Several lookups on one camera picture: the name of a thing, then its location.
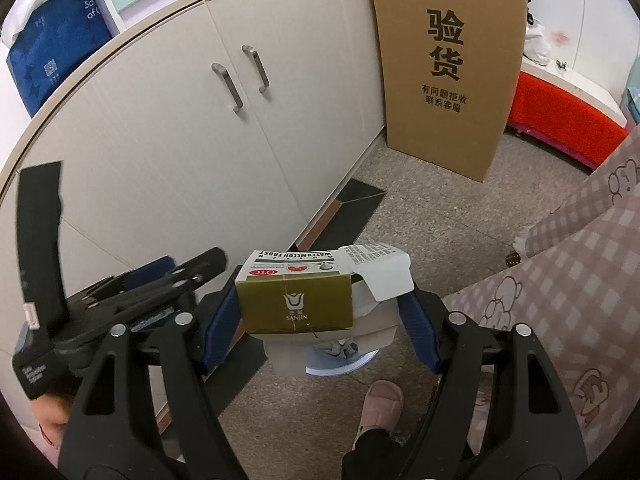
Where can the large brown cardboard box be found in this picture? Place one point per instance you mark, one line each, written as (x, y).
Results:
(450, 69)

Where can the white wardrobe doors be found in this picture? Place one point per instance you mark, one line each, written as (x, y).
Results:
(598, 39)

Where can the white lower cabinet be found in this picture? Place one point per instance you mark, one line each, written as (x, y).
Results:
(229, 123)

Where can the pink checkered tablecloth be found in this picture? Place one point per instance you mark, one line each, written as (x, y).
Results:
(577, 287)

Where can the olive green carton box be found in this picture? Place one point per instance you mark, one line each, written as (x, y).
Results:
(294, 300)

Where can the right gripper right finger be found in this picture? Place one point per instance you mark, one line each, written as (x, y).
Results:
(500, 410)

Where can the pink slipper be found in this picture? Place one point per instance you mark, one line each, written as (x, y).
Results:
(381, 409)

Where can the light blue trash bin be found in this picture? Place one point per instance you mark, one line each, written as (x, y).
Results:
(336, 358)

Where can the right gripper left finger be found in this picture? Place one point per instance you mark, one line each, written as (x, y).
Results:
(113, 433)

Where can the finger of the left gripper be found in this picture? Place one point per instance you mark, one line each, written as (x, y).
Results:
(115, 285)
(186, 277)

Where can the red storage bench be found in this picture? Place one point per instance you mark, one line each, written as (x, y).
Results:
(567, 111)

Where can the person's left hand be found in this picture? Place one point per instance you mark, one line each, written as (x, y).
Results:
(52, 412)

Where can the white plastic bag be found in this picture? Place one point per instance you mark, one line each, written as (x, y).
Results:
(536, 46)

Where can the blue shopping bag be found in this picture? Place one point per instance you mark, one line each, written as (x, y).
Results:
(58, 37)

